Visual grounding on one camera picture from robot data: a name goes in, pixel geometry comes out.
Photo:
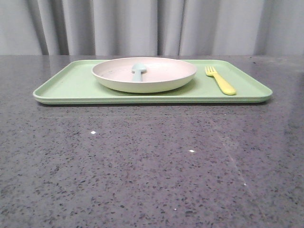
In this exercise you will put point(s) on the beige round plate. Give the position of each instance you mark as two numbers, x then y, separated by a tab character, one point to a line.
163	74

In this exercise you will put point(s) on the yellow plastic fork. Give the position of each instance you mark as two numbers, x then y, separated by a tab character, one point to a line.
224	86

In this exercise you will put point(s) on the light blue plastic spoon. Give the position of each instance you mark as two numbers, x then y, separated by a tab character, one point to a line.
137	70

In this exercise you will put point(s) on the green plastic serving tray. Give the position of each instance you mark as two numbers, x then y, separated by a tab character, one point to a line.
75	84

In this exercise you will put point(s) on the grey pleated curtain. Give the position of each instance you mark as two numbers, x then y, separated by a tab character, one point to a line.
152	27

